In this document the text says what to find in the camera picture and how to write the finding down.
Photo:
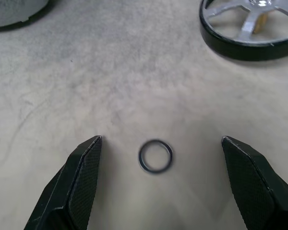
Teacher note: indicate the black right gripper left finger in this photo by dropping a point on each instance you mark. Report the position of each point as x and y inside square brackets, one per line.
[69, 191]

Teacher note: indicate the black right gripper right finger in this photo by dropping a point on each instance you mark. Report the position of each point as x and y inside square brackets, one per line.
[254, 191]

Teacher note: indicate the silver spoked rotor black rim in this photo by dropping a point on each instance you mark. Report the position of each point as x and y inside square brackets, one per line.
[230, 46]

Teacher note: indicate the grey round motor housing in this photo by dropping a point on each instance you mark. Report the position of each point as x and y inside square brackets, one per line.
[9, 12]

